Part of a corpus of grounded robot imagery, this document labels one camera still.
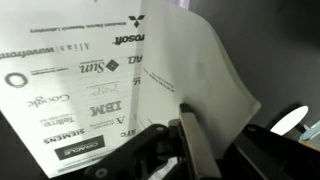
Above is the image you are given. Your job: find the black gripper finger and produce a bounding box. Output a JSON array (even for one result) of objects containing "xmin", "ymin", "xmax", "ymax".
[{"xmin": 179, "ymin": 103, "xmax": 222, "ymax": 180}]

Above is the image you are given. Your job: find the white and blue paperback book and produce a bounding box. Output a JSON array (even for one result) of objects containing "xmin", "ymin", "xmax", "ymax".
[{"xmin": 0, "ymin": 0, "xmax": 260, "ymax": 177}]

